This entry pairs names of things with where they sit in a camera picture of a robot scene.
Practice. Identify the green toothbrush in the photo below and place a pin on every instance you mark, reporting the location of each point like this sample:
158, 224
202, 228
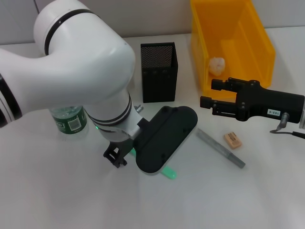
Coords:
169, 174

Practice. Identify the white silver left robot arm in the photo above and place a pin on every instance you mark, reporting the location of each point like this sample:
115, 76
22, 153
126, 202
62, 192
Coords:
71, 59

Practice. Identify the clear water bottle green label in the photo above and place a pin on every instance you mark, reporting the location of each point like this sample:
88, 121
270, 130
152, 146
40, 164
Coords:
69, 124

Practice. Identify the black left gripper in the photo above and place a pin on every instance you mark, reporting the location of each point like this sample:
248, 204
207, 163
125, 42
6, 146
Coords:
120, 146

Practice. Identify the black mesh pen holder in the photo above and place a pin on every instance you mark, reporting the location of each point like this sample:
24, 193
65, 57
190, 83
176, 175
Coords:
159, 71

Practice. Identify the beige eraser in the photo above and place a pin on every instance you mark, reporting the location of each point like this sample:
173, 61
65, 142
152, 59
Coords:
233, 140

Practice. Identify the white paper ball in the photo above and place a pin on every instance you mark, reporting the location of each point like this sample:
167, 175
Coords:
217, 65

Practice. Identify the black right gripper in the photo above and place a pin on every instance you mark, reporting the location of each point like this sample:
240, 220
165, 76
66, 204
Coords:
267, 105

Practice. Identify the yellow plastic bin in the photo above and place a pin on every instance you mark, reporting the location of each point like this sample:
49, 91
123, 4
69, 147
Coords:
247, 47

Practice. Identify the grey pen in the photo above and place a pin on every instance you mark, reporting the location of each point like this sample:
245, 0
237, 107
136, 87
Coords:
219, 146

